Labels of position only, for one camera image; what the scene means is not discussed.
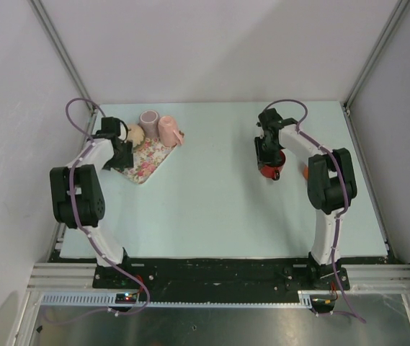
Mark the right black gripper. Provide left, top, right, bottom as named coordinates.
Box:
left=254, top=136, right=282, bottom=169

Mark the red mug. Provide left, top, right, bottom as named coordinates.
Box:
left=258, top=151, right=286, bottom=181

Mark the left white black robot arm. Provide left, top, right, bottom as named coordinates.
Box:
left=50, top=117, right=134, bottom=288

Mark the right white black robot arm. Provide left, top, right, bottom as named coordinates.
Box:
left=254, top=108, right=357, bottom=290

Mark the cream beige mug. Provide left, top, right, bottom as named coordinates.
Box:
left=126, top=124, right=146, bottom=151

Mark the purple mug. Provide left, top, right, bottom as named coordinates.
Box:
left=139, top=110, right=160, bottom=139

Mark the pink mug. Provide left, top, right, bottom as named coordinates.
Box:
left=158, top=115, right=184, bottom=147

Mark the floral serving tray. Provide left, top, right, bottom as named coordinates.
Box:
left=115, top=138, right=177, bottom=185

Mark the left aluminium corner post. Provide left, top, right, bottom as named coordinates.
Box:
left=27, top=0, right=96, bottom=111

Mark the aluminium corner post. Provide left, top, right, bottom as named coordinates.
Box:
left=342, top=0, right=410, bottom=111
left=27, top=0, right=96, bottom=111

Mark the aluminium frame rail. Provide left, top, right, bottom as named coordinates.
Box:
left=27, top=262, right=97, bottom=291

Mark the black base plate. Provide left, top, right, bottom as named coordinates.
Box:
left=92, top=258, right=350, bottom=304

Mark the white slotted cable duct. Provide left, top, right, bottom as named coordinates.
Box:
left=41, top=292, right=312, bottom=309

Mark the right aluminium corner post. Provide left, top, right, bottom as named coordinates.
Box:
left=342, top=0, right=410, bottom=111

